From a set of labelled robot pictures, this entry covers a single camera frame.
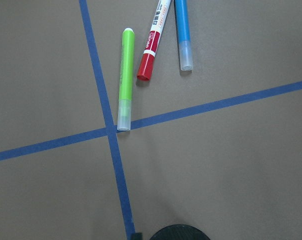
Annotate blue marker pen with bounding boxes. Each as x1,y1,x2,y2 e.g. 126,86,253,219
174,0,194,72

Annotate green highlighter pen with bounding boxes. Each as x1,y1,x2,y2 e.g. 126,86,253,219
117,27,135,132

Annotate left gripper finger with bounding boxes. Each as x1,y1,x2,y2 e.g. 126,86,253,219
130,232,143,240

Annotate red and white marker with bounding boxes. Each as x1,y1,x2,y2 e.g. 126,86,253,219
136,0,171,81

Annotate black mesh pen holder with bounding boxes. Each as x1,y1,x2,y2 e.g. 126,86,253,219
150,224,210,240

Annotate brown paper table mat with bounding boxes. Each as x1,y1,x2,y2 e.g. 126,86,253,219
0,0,302,240

